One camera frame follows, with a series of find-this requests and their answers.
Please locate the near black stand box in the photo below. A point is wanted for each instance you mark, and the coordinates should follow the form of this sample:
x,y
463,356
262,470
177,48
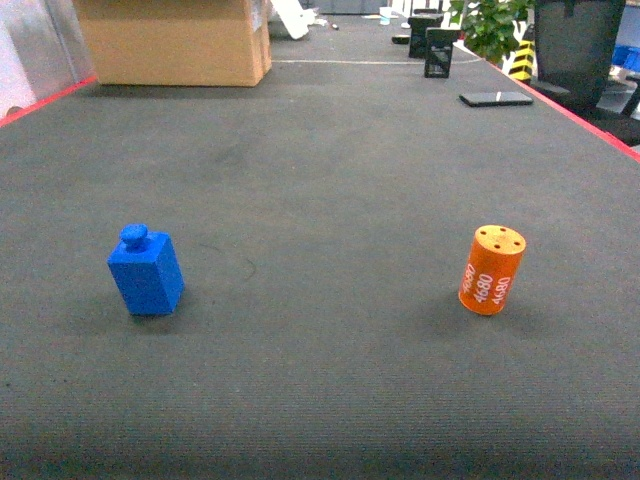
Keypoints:
x,y
438,51

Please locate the blue block part with knob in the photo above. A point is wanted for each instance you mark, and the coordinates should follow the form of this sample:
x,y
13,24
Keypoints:
x,y
146,271

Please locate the black mesh office chair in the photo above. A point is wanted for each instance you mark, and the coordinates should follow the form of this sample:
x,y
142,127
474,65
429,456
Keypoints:
x,y
574,44

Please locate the far black stand box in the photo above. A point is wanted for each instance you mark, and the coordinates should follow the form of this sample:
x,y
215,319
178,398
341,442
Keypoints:
x,y
418,25

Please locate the orange cylinder cap 4680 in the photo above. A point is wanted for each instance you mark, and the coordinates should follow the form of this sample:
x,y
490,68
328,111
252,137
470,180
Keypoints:
x,y
493,261

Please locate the yellow black striped post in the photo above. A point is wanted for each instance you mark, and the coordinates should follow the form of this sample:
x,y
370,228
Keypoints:
x,y
521,68

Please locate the green potted plant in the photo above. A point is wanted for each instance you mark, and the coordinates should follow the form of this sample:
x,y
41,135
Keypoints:
x,y
489,27

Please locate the black smartphone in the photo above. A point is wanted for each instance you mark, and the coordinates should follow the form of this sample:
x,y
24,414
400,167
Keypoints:
x,y
495,99

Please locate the white object on table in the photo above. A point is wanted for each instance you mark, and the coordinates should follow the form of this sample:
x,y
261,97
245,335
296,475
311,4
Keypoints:
x,y
288,17

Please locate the large cardboard box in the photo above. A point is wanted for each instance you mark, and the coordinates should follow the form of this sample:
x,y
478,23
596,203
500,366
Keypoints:
x,y
176,43

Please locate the black stand box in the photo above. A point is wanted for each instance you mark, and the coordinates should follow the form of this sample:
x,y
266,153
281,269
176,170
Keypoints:
x,y
418,25
438,51

